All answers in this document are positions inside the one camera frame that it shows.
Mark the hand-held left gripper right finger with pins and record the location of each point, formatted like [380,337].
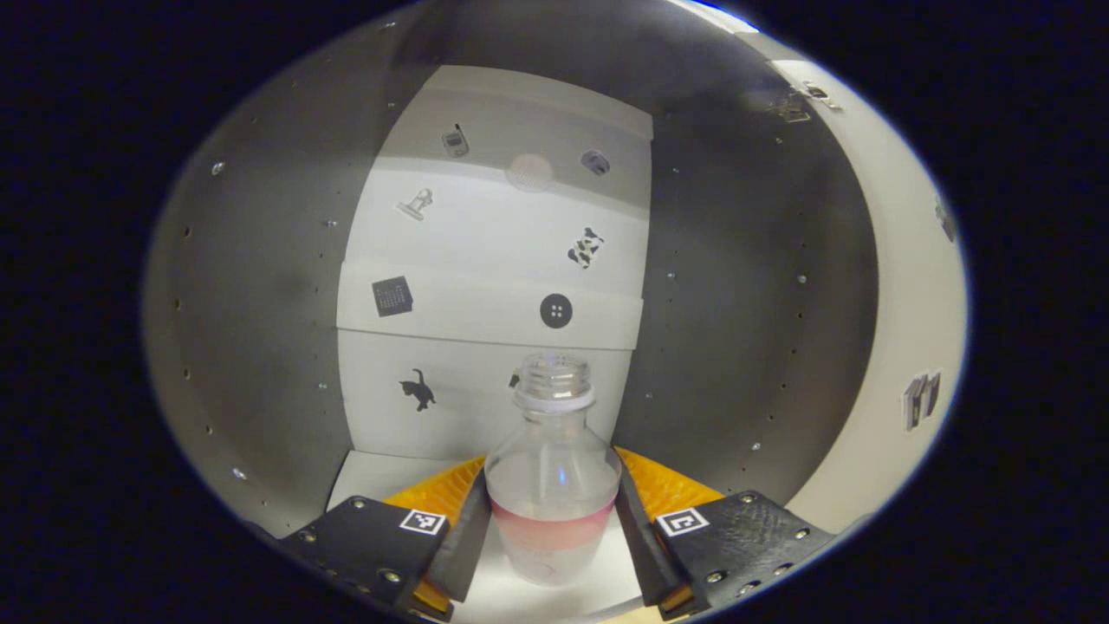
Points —
[637,546]

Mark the grey cabinet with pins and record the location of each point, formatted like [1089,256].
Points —
[277,286]

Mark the clear bottle with pink label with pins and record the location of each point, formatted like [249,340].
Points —
[554,485]

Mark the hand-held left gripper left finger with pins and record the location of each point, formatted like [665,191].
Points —
[472,546]

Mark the metal door hinge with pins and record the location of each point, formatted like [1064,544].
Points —
[810,100]

